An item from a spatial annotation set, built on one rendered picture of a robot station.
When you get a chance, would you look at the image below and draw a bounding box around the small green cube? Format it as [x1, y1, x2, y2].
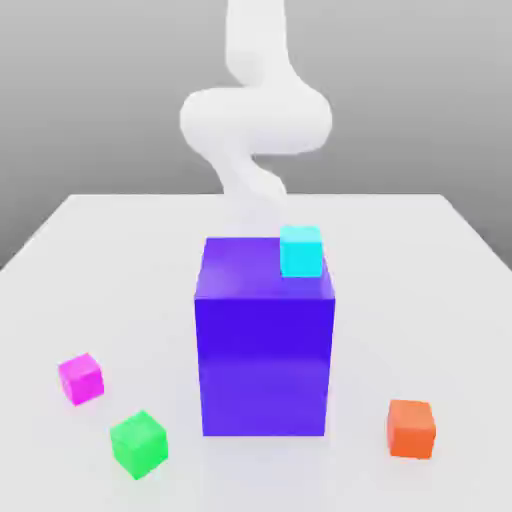
[109, 409, 170, 481]

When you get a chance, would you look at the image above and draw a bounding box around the small cyan cube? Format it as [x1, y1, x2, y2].
[279, 224, 324, 278]

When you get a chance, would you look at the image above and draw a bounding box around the small magenta cube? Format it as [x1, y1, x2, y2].
[57, 352, 106, 407]

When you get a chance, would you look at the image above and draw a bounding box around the small orange cube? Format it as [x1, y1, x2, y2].
[386, 398, 437, 460]

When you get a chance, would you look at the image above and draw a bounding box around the large purple box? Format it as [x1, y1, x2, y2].
[193, 236, 336, 438]

